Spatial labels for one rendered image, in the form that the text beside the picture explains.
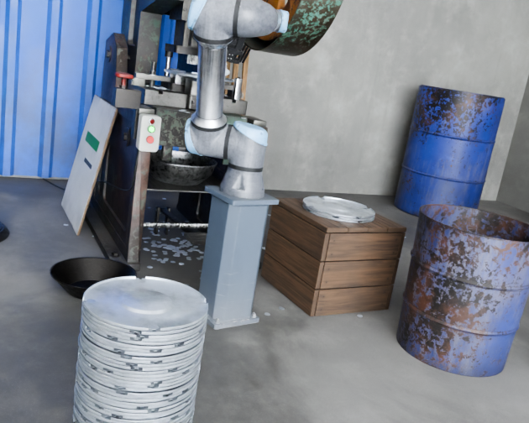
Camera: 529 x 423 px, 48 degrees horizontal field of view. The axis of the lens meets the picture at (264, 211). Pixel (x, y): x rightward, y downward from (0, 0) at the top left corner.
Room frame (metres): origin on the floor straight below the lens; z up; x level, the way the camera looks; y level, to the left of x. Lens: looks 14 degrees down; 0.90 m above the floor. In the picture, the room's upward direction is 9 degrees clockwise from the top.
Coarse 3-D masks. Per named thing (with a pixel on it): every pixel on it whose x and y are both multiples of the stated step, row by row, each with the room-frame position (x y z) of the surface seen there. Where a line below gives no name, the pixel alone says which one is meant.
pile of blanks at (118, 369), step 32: (96, 320) 1.17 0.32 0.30; (96, 352) 1.17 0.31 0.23; (128, 352) 1.15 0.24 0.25; (160, 352) 1.16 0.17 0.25; (192, 352) 1.22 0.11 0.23; (96, 384) 1.16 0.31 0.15; (128, 384) 1.15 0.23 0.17; (160, 384) 1.17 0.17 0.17; (192, 384) 1.25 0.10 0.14; (96, 416) 1.16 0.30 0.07; (128, 416) 1.15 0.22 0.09; (160, 416) 1.17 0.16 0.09; (192, 416) 1.28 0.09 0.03
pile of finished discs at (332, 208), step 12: (312, 204) 2.30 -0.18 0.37; (324, 204) 2.31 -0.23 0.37; (336, 204) 2.34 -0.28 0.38; (348, 204) 2.40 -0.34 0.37; (360, 204) 2.42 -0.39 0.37; (324, 216) 2.19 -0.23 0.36; (336, 216) 2.20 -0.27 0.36; (348, 216) 2.17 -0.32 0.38; (360, 216) 2.23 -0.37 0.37; (372, 216) 2.24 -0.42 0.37
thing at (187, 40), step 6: (180, 24) 2.55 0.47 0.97; (186, 24) 2.51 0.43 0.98; (180, 30) 2.55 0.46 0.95; (186, 30) 2.51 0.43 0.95; (192, 30) 2.49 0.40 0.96; (174, 36) 2.61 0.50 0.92; (180, 36) 2.54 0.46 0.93; (186, 36) 2.51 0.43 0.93; (192, 36) 2.49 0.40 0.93; (174, 42) 2.60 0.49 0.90; (180, 42) 2.53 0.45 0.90; (186, 42) 2.51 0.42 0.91; (192, 42) 2.49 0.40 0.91
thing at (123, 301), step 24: (96, 288) 1.32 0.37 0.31; (120, 288) 1.34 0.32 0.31; (144, 288) 1.37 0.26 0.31; (168, 288) 1.39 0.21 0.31; (192, 288) 1.40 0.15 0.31; (96, 312) 1.20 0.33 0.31; (120, 312) 1.21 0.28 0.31; (144, 312) 1.23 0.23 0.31; (168, 312) 1.25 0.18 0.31; (192, 312) 1.27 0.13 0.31
